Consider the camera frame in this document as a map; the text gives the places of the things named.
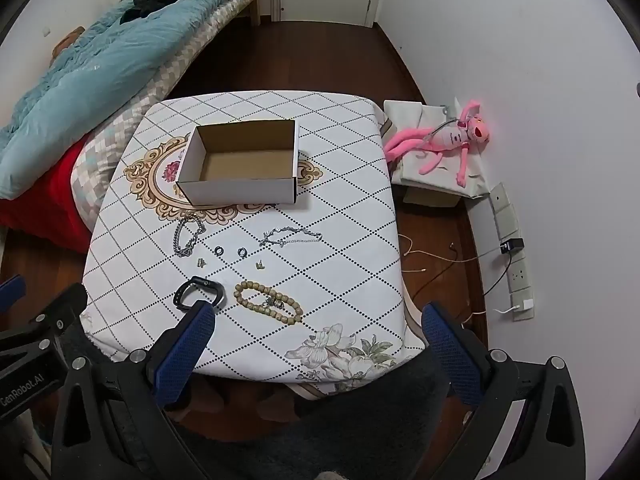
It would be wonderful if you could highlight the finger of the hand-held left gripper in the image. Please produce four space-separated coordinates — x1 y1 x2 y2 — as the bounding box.
29 282 89 347
0 275 27 308

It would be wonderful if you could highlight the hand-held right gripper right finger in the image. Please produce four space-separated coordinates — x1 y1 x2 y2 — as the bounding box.
421 301 587 480

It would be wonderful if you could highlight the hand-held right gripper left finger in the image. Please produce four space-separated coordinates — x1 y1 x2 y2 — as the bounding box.
50 300 221 480

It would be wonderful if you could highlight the black bangle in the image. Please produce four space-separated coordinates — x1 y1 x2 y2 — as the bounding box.
173 276 225 312

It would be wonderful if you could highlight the wooden bead bracelet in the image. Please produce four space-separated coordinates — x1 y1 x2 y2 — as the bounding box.
234 281 305 325

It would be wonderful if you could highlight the thick silver chain bracelet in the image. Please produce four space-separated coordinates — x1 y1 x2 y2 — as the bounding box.
175 216 206 259

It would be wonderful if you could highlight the thin silver chain necklace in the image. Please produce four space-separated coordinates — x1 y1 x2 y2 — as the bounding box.
259 226 324 249

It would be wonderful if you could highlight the white cardboard box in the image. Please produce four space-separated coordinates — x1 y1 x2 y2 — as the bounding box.
174 119 301 207

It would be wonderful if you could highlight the red blanket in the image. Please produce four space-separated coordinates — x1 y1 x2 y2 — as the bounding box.
0 137 93 256

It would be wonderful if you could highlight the dark grey cloth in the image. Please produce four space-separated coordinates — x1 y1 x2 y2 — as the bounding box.
165 347 481 480

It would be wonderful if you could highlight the brown cardboard box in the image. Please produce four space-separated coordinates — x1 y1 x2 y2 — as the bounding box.
402 186 460 209

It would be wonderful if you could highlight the diamond patterned tablecloth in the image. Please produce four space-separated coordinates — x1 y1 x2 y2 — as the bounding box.
80 91 428 396

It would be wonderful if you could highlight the pink plush toy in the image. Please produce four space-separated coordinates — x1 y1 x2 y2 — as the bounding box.
384 99 490 191

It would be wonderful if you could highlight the light blue duvet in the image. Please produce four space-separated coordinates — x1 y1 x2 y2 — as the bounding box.
0 0 273 201

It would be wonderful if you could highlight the brown pillow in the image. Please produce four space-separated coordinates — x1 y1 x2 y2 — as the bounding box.
50 26 87 68

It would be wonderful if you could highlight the white cable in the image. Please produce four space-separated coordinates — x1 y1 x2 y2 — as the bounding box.
399 234 481 274
460 305 523 328

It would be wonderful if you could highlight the black cable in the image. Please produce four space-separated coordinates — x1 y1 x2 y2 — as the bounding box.
412 252 513 311

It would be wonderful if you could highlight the wall socket panel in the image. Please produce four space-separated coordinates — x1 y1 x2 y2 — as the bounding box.
489 182 536 322

